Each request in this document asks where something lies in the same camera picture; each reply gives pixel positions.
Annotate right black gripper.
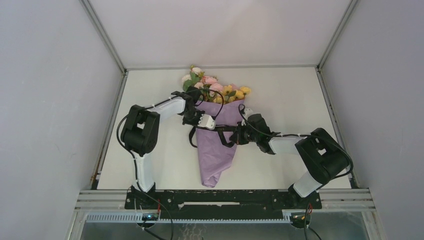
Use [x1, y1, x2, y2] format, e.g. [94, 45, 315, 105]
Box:
[230, 120, 260, 145]

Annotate black ribbon strap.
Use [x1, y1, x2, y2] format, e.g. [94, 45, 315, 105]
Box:
[188, 123, 240, 149]

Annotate pink wrapping paper sheet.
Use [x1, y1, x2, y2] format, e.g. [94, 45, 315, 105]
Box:
[195, 89, 245, 188]

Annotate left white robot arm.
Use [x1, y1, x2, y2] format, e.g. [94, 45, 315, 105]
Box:
[116, 87, 219, 209]

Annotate yellow rose stem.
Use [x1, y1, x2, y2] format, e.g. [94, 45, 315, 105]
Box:
[211, 84, 252, 104]

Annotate aluminium frame rail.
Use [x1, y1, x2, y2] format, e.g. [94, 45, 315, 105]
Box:
[75, 189, 376, 212]

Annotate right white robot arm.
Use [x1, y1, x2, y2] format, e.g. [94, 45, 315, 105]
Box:
[229, 104, 354, 208]

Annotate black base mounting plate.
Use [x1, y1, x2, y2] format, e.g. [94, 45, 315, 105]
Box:
[124, 188, 323, 219]

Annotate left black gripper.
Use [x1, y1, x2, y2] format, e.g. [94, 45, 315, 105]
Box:
[182, 108, 206, 128]

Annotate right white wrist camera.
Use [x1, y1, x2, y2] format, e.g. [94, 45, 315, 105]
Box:
[240, 108, 254, 126]

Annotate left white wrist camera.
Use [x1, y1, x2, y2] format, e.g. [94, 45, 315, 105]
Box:
[197, 114, 216, 130]

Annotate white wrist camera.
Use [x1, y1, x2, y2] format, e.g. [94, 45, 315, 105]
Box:
[197, 114, 216, 130]
[240, 108, 254, 126]

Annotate white slotted cable duct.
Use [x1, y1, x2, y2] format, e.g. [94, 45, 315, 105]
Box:
[86, 212, 292, 224]

